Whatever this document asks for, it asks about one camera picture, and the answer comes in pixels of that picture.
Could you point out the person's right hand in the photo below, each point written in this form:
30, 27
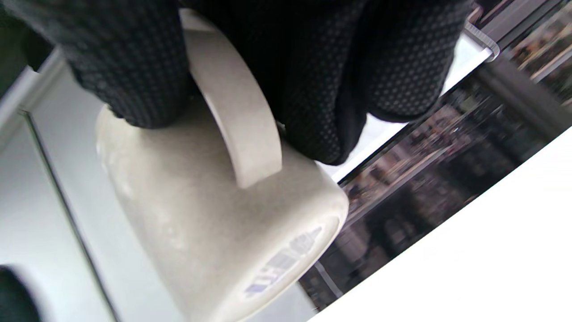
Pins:
313, 67

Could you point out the person's left hand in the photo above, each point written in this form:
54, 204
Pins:
15, 299

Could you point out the beige ceramic water cup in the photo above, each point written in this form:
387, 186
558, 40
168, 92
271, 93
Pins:
201, 214

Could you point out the dark grey window post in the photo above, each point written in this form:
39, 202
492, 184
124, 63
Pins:
523, 94

